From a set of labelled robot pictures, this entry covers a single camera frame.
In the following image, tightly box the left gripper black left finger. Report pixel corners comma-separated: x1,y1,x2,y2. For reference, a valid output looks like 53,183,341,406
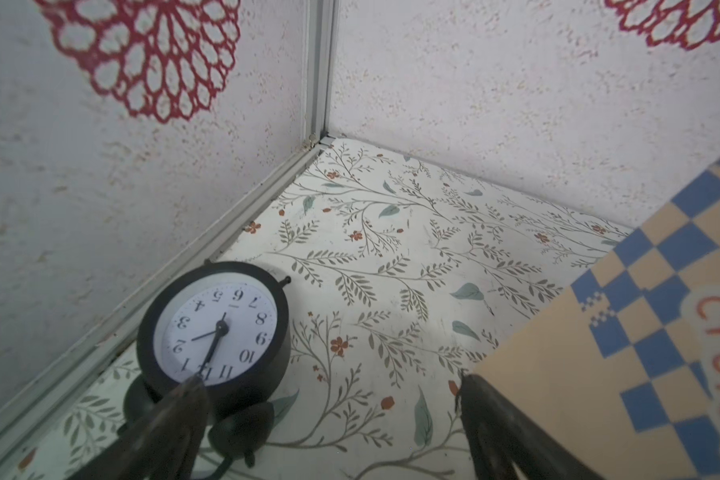
71,376,210,479

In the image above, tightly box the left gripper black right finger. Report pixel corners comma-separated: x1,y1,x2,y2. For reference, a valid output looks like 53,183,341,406
456,374,601,479

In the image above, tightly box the checkered paper bag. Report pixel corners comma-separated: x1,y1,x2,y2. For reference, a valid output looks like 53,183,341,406
476,158,720,479

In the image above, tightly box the black alarm clock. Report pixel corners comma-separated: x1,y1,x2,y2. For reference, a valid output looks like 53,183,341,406
123,261,292,479

